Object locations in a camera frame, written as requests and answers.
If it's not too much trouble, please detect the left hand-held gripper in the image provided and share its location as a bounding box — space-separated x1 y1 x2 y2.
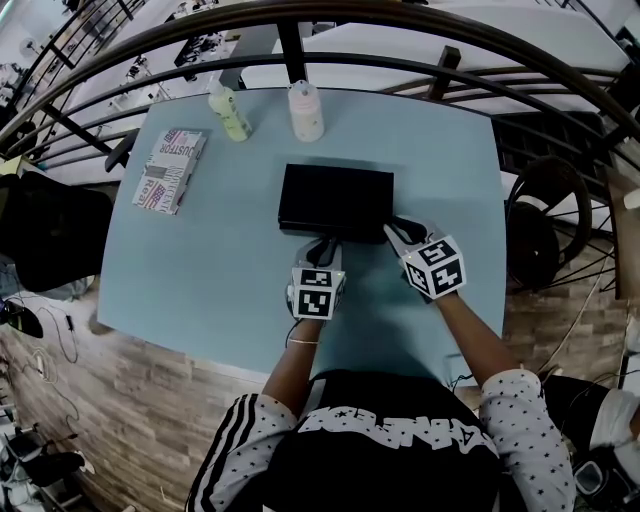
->
285 238 347 321

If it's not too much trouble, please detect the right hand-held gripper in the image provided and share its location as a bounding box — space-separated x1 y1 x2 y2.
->
383 215 467 301

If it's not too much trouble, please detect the person's left forearm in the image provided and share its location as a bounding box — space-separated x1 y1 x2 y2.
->
260 317 324 416

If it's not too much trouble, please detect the person's right forearm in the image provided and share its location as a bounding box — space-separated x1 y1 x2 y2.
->
434 292 524 394

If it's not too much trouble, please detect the dark wicker chair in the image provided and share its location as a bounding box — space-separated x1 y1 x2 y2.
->
504 155 594 294

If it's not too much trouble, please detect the white plastic bottle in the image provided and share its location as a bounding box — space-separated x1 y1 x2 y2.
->
287 79 325 143

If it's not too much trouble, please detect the pale green plastic bottle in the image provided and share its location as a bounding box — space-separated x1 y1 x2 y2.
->
207 77 253 143

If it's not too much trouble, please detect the printed wipes packet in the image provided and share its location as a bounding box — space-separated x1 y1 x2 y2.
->
132 128 209 216

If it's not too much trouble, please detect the black metal railing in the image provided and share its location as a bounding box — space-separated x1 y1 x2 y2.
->
0 0 640 301

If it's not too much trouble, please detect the person's torso in printed shirt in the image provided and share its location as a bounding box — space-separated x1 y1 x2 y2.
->
187 369 576 512

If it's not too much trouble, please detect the black office chair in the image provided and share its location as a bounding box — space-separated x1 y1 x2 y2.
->
0 127 141 294

